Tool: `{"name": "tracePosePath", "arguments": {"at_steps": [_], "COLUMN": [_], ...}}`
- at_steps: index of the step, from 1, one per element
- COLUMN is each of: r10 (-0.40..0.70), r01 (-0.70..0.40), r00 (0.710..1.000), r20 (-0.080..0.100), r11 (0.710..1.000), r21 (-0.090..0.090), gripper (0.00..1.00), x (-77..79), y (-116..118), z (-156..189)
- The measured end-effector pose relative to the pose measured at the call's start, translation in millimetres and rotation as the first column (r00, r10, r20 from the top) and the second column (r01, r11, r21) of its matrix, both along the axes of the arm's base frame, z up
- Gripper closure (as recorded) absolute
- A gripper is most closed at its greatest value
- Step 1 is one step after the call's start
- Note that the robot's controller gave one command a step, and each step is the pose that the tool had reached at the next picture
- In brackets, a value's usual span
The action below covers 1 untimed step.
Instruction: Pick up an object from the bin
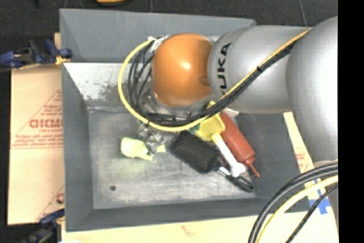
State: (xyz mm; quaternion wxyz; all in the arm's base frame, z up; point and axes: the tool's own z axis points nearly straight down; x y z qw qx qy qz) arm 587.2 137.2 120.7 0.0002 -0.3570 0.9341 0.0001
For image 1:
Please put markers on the yellow-green crumpled cloth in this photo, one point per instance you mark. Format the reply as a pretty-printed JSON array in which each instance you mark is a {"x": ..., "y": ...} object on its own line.
[{"x": 132, "y": 148}]

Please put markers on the grey metal bin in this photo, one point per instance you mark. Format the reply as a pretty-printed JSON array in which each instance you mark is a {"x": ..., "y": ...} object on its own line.
[{"x": 159, "y": 179}]

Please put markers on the black bristle hairbrush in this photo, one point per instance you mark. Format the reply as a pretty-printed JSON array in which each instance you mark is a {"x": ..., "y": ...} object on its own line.
[{"x": 194, "y": 152}]

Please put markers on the yellow and white toy shovel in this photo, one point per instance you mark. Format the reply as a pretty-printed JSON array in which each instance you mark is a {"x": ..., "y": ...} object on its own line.
[{"x": 227, "y": 155}]

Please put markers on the red-brown squeeze bottle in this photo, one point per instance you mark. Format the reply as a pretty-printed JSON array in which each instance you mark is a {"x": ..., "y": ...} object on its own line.
[{"x": 237, "y": 140}]

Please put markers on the brown cardboard board red print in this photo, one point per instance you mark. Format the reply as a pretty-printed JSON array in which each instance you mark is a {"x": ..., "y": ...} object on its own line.
[{"x": 34, "y": 173}]

